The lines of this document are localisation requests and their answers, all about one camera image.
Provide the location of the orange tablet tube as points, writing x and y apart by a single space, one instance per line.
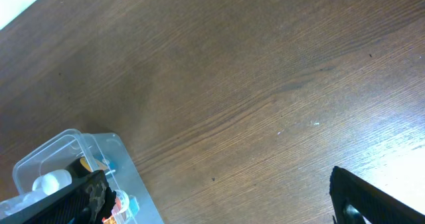
119 212

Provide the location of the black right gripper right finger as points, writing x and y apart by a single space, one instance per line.
357 201

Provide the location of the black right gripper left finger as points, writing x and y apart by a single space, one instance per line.
86 200

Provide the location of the clear plastic container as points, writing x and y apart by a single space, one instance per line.
70 145

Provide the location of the gold lid small jar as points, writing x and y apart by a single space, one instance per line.
106 165

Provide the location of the dark bottle white cap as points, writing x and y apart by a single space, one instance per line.
55 180

